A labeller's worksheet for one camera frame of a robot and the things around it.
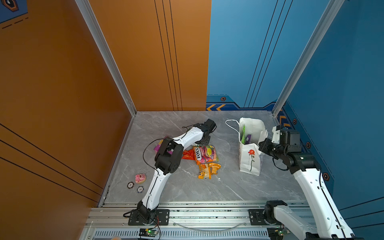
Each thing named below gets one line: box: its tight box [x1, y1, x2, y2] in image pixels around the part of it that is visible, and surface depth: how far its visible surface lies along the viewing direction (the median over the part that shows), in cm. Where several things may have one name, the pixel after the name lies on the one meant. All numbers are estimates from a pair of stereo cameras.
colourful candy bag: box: [193, 145, 219, 165], surface depth 94 cm
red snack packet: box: [182, 148, 195, 161], surface depth 96 cm
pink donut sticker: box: [135, 173, 146, 184], surface depth 86 cm
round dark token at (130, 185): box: [127, 181, 135, 189], surface depth 86 cm
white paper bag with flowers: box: [225, 118, 269, 176], surface depth 83 cm
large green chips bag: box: [241, 124, 246, 145], surface depth 83 cm
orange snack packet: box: [198, 162, 222, 180], surface depth 90 cm
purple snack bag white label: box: [245, 134, 252, 145], surface depth 91 cm
